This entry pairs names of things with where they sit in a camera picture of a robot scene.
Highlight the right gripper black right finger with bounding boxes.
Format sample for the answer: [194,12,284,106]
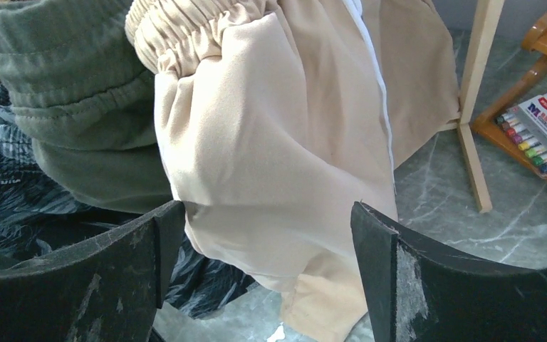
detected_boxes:
[350,202,547,342]

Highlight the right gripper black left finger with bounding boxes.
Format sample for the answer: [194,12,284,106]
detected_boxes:
[0,201,185,341]

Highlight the dark leaf-print shorts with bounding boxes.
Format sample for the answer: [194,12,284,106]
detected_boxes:
[0,85,255,318]

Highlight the olive green shorts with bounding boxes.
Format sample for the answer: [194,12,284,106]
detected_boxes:
[0,1,172,213]

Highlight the beige shorts with white stripe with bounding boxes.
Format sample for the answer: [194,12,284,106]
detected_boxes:
[125,1,459,341]

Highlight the marker pen set pack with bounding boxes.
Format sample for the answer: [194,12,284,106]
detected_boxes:
[494,93,547,177]

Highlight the wooden clothes rack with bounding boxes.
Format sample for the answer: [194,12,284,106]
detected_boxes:
[442,0,504,213]

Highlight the orange wooden shelf rack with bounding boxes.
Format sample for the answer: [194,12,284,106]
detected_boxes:
[471,12,547,174]

